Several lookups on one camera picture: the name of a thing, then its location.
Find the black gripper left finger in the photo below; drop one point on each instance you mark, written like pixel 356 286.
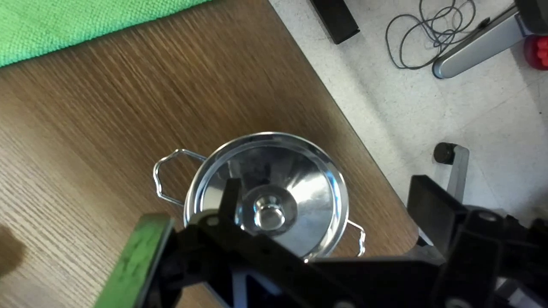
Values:
pixel 229 200

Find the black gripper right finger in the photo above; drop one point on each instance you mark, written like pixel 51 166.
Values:
pixel 436 214

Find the grey metal stand leg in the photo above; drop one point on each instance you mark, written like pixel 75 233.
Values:
pixel 514 24

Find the green cloth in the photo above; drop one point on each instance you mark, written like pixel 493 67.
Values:
pixel 34 28

